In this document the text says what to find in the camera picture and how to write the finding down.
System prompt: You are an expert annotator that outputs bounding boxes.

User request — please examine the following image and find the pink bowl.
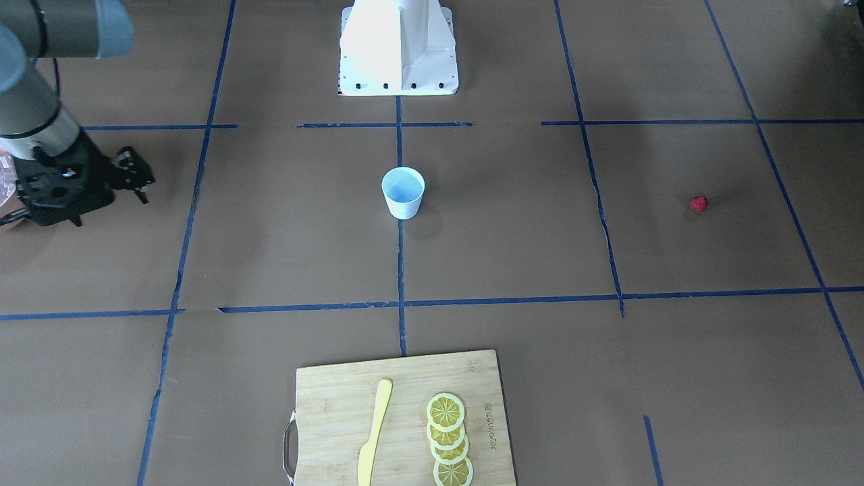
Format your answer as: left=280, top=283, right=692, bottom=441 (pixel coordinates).
left=0, top=150, right=24, bottom=218

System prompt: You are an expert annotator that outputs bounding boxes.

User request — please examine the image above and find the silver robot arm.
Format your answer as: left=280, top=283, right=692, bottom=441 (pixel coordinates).
left=1, top=1, right=155, bottom=227

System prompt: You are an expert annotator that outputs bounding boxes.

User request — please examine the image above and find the yellow plastic knife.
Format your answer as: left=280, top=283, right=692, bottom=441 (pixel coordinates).
left=356, top=379, right=393, bottom=485

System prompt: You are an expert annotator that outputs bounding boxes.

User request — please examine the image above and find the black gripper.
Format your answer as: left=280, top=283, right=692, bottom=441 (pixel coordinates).
left=15, top=132, right=155, bottom=227

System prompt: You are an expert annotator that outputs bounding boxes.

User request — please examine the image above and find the white pedestal column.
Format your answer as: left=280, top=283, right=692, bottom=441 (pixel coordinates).
left=337, top=1, right=460, bottom=97

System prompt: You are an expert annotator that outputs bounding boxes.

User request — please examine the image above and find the red strawberry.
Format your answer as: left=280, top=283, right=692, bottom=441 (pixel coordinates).
left=689, top=196, right=710, bottom=213

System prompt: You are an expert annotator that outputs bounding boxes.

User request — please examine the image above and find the light blue paper cup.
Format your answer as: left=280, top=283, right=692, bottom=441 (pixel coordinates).
left=381, top=167, right=425, bottom=219

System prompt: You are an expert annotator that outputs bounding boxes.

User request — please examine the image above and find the wooden cutting board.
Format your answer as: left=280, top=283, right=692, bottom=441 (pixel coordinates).
left=283, top=350, right=516, bottom=485

